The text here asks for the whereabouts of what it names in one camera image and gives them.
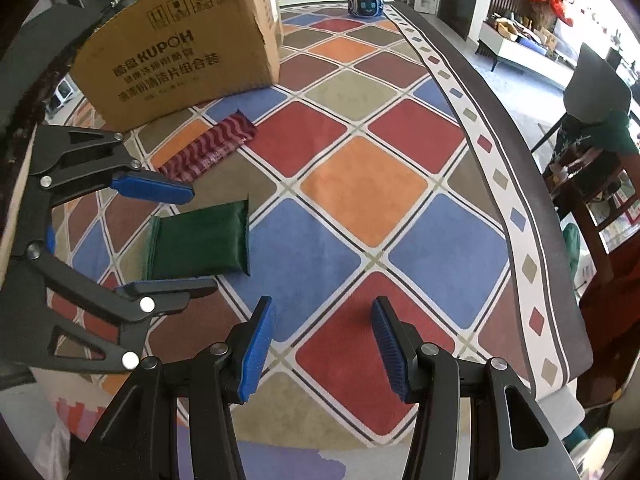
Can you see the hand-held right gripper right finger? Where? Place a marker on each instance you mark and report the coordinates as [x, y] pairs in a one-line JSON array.
[[390, 350]]

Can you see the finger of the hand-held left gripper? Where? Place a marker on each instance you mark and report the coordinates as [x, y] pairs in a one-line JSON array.
[[165, 287], [150, 187]]

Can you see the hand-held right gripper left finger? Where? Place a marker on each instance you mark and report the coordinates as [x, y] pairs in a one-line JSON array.
[[255, 355]]

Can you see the dark green snack packet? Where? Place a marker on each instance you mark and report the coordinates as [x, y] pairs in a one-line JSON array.
[[200, 242]]

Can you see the maroon striped snack packet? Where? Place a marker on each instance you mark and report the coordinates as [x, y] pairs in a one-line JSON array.
[[210, 147]]

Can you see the brown cardboard box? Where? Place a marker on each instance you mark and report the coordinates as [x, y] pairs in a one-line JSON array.
[[190, 50]]

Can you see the dark grey chair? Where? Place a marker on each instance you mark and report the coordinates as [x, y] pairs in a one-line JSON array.
[[57, 30]]

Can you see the colourful checkered tablecloth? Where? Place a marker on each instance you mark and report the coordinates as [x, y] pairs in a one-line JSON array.
[[370, 185]]

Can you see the white plastic bag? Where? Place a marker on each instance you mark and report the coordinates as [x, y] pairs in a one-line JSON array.
[[52, 450]]

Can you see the red-brown wooden chair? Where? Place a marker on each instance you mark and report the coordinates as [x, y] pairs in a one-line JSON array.
[[595, 240]]

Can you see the white low cabinet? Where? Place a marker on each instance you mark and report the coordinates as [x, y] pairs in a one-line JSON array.
[[520, 52]]

